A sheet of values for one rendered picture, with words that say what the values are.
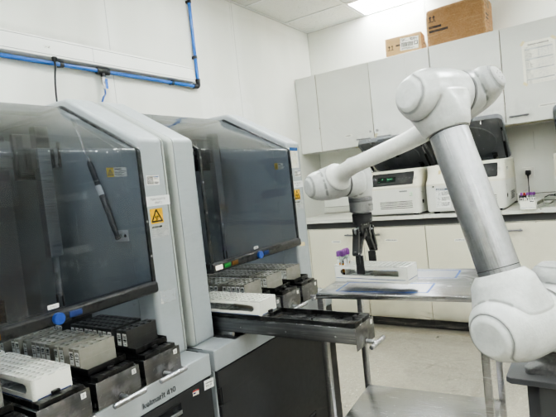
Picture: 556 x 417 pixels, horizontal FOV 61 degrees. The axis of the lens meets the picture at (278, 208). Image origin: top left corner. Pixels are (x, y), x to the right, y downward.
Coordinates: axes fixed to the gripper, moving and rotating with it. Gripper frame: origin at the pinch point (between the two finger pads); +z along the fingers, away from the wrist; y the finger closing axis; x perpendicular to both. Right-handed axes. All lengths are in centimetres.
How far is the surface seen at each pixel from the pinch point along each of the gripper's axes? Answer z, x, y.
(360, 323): 10.0, -14.7, -37.0
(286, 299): 12.0, 31.4, -11.3
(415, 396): 63, -3, 27
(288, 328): 12.0, 7.9, -43.3
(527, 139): -48, -19, 257
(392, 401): 63, 4, 19
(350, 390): 90, 56, 73
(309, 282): 9.9, 33.1, 8.5
